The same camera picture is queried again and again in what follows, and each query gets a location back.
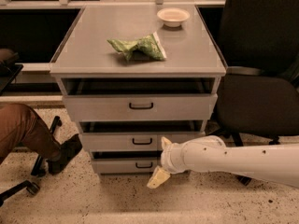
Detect black office chair right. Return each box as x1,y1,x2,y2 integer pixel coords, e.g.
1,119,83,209
202,0,299,187

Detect green chip bag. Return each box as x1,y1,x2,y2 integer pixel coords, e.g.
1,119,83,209
107,33,166,62

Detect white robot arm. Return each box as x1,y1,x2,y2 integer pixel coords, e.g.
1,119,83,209
147,135,299,189

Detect dark shoe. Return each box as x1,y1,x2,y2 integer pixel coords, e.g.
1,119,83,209
47,134,82,175

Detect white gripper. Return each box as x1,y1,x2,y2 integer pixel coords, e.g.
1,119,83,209
147,136,187,189

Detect person leg brown trousers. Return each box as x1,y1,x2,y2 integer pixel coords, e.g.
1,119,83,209
0,104,61,163

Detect black office chair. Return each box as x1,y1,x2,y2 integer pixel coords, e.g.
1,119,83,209
202,0,299,187
0,49,64,207

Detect white bowl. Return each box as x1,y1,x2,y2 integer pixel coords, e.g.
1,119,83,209
157,8,190,28

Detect grey drawer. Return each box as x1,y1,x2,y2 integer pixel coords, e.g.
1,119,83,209
91,157,160,175
79,132,205,151
63,94,217,121

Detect black office chair left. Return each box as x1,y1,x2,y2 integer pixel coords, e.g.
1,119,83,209
0,49,64,207

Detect grey drawer cabinet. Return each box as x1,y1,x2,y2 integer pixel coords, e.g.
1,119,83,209
51,5,225,161

